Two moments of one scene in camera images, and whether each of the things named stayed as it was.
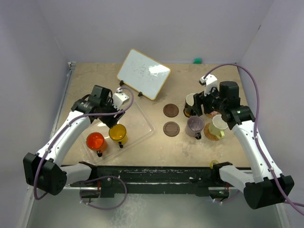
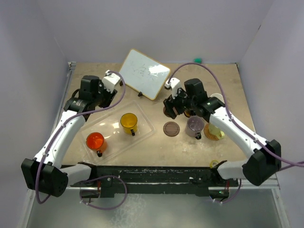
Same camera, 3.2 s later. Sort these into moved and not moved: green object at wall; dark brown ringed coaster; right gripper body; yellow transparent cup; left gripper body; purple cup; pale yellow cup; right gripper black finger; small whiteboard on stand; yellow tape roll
Moved: yellow transparent cup; right gripper black finger; right gripper body; left gripper body
Not moved: pale yellow cup; purple cup; green object at wall; yellow tape roll; dark brown ringed coaster; small whiteboard on stand
